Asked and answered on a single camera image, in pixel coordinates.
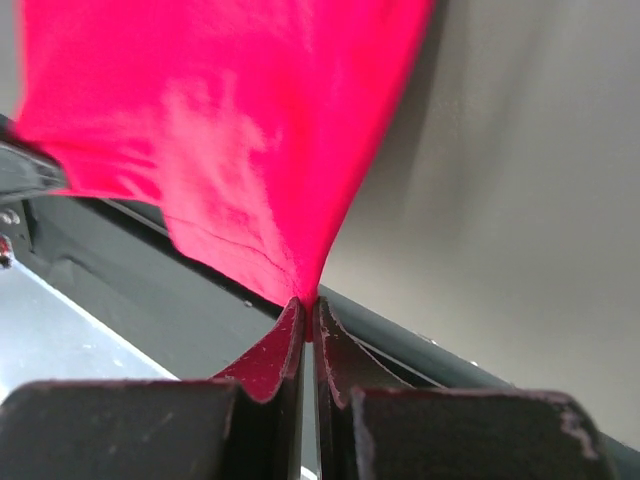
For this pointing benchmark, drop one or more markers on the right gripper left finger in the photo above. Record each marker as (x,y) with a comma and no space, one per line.
(242,423)

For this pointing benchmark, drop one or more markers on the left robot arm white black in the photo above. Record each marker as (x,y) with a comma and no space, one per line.
(26,170)

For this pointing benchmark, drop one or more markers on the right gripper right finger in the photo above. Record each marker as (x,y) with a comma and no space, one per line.
(373,425)

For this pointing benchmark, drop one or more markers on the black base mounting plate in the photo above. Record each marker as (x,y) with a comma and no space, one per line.
(112,260)

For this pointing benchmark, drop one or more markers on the crimson red t shirt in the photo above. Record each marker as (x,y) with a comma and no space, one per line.
(250,124)

